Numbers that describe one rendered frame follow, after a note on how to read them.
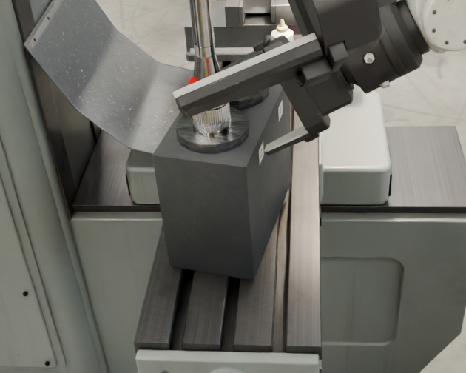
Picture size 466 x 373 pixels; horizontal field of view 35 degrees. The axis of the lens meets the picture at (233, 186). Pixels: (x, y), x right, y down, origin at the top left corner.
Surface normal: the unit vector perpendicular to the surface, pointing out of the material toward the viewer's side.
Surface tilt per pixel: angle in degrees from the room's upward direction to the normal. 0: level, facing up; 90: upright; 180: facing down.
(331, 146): 0
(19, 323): 88
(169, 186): 90
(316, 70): 50
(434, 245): 90
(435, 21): 77
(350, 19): 93
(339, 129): 0
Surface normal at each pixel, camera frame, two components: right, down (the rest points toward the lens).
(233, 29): -0.09, 0.62
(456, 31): -0.14, 0.42
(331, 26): 0.24, 0.62
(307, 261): -0.07, -0.79
